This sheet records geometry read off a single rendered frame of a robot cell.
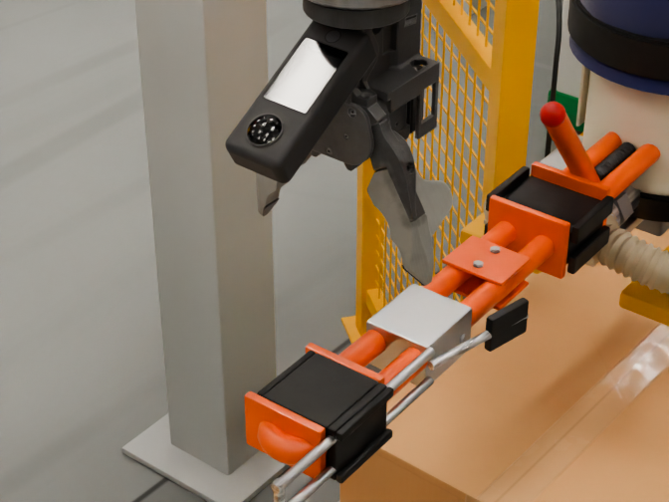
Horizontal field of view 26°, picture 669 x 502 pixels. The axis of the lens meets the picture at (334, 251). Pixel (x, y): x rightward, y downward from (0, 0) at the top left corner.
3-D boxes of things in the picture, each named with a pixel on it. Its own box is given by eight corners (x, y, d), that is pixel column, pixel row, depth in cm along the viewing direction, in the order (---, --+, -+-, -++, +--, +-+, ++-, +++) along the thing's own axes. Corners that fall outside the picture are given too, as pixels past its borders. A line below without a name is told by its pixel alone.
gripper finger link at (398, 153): (441, 207, 98) (381, 91, 97) (428, 216, 97) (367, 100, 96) (394, 222, 101) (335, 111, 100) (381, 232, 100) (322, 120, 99)
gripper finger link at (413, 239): (493, 245, 103) (434, 129, 101) (446, 284, 99) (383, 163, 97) (462, 255, 105) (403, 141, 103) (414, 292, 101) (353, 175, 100)
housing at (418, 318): (408, 322, 127) (409, 280, 125) (474, 351, 124) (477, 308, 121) (361, 362, 123) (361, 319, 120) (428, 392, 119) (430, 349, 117)
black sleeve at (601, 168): (619, 154, 147) (620, 139, 146) (635, 160, 147) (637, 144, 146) (585, 183, 143) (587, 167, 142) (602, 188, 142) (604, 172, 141)
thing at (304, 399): (311, 389, 119) (310, 341, 116) (384, 424, 115) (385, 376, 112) (245, 444, 113) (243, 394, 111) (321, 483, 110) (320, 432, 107)
